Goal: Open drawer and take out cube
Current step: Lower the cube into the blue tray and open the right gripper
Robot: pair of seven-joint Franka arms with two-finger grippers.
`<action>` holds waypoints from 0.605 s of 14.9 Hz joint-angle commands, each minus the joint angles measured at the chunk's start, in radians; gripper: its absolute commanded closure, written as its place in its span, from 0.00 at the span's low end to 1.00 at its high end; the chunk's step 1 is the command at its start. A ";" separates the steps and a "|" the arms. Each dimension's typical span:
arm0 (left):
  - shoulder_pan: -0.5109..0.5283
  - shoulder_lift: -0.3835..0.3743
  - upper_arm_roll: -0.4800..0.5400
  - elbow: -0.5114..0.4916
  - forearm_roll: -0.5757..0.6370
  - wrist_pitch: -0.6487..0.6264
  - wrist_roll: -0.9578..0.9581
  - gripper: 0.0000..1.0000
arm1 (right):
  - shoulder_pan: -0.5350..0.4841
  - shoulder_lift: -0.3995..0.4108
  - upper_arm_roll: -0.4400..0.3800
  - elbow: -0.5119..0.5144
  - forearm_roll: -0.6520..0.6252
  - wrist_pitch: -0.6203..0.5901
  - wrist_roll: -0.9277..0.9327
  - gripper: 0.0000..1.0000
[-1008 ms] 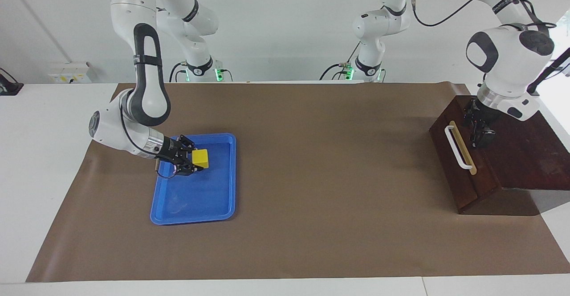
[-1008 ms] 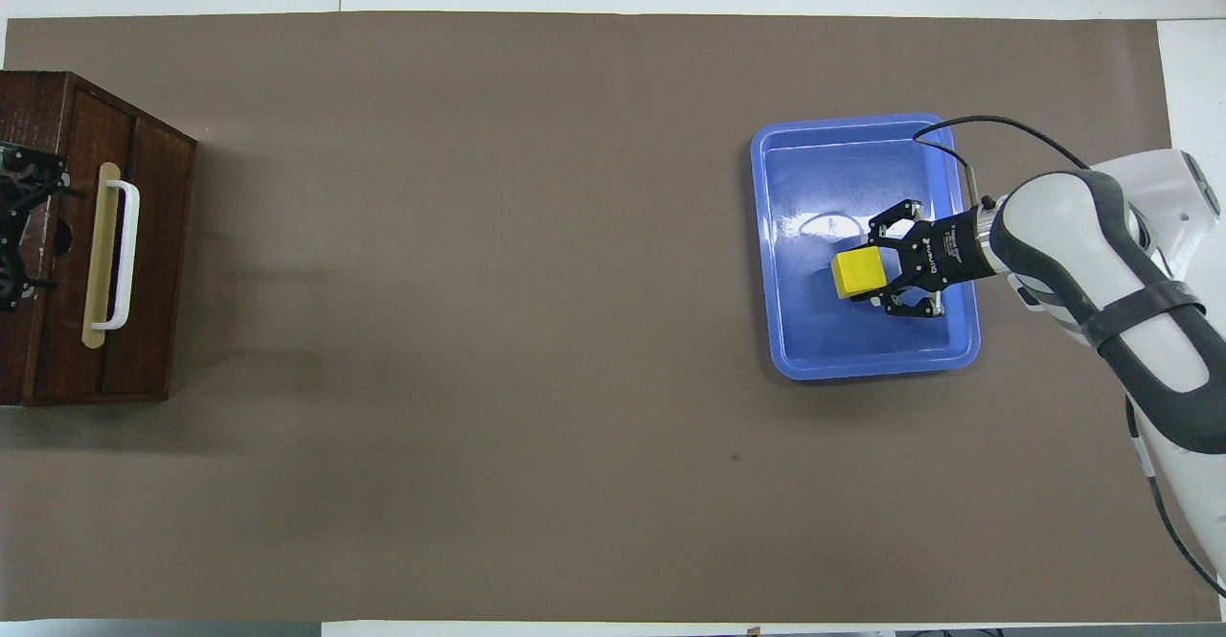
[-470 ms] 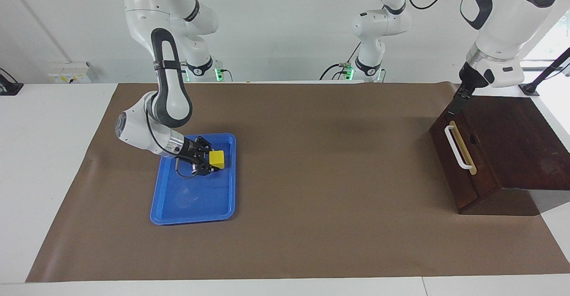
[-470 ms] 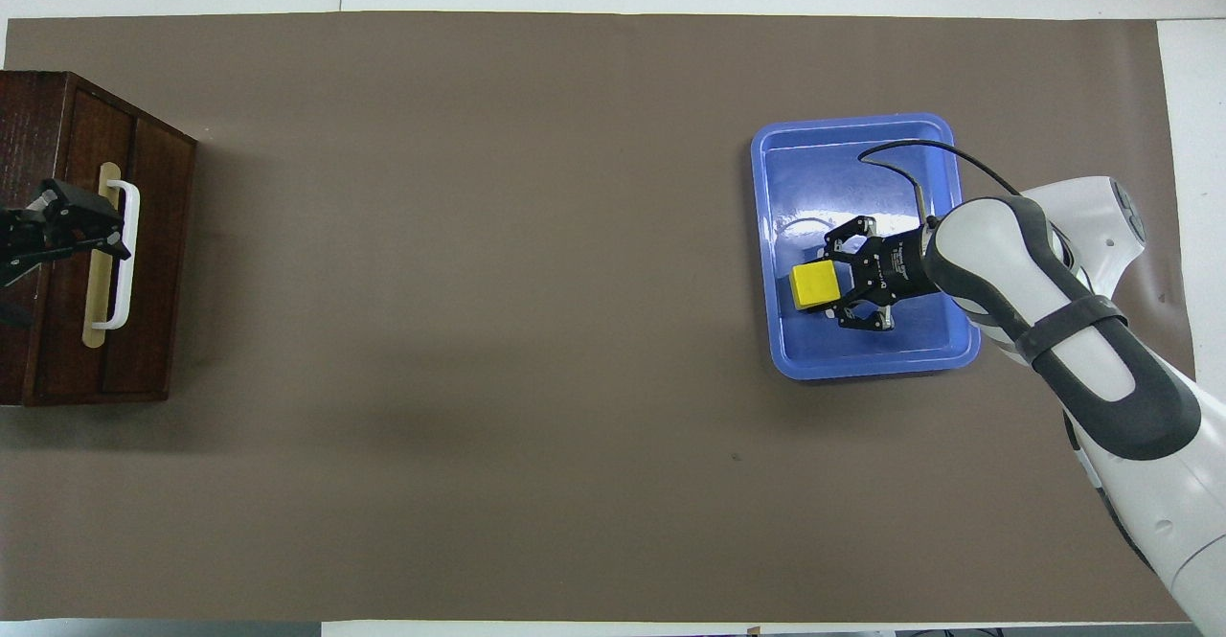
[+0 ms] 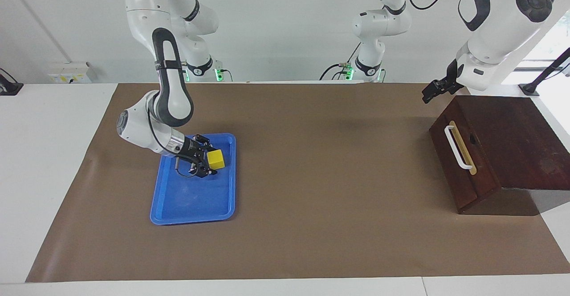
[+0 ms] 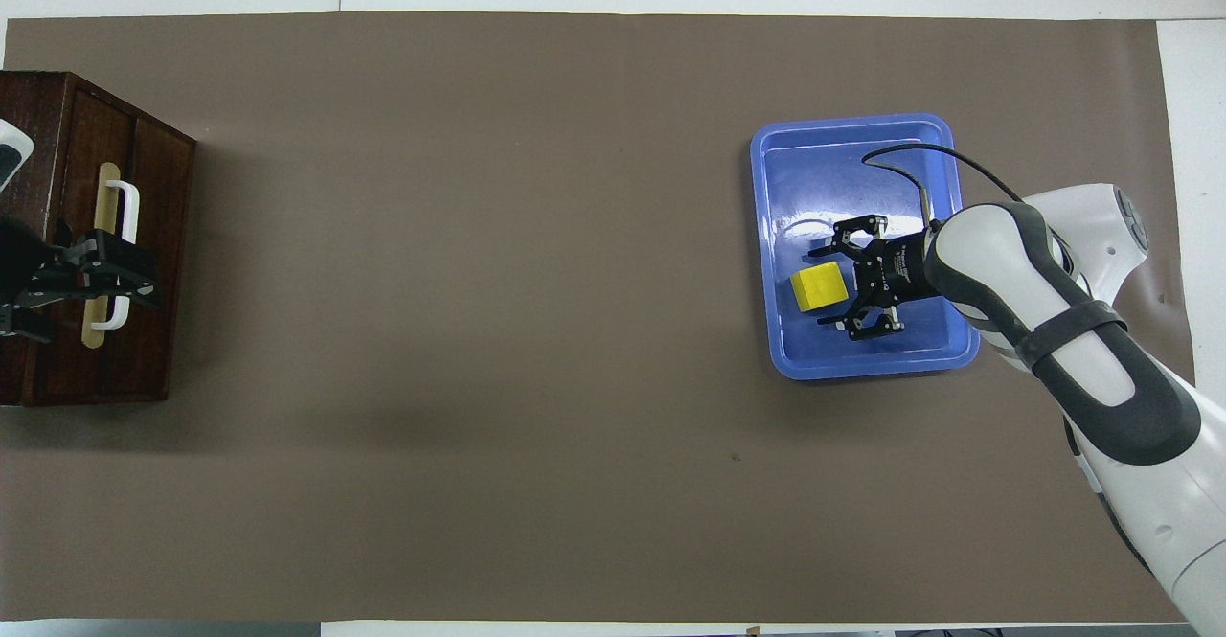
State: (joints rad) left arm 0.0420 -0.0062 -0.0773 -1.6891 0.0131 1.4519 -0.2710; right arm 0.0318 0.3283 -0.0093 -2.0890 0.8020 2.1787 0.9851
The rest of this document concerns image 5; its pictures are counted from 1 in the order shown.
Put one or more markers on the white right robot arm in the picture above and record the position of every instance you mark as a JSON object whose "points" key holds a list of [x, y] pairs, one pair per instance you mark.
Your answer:
{"points": [[169, 87]]}

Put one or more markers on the dark wooden drawer cabinet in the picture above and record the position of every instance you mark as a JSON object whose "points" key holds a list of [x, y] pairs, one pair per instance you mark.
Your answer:
{"points": [[521, 140]]}

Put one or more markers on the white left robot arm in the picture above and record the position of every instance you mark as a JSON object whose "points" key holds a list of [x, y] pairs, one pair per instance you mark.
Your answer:
{"points": [[498, 15]]}

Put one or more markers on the black table clamp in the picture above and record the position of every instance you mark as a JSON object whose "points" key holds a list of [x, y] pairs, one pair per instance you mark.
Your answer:
{"points": [[9, 87]]}

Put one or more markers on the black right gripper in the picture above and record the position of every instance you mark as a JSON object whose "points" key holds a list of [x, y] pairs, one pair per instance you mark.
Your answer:
{"points": [[193, 153]]}

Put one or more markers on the blue plastic tray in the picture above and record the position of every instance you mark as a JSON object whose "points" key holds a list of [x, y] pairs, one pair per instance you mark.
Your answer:
{"points": [[196, 198]]}

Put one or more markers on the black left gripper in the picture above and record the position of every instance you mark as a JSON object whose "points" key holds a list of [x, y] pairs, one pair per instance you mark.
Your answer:
{"points": [[452, 84]]}

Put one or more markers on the yellow cube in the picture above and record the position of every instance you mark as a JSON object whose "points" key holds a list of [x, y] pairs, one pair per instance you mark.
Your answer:
{"points": [[216, 159]]}

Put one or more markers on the white wall socket box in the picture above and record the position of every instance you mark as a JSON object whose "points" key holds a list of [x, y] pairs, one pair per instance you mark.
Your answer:
{"points": [[69, 72]]}

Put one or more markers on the brown table mat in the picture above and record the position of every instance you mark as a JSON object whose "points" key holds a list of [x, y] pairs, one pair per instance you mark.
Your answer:
{"points": [[311, 176]]}

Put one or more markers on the black camera stand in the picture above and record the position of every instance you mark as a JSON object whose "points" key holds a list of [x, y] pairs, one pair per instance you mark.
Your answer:
{"points": [[545, 71]]}

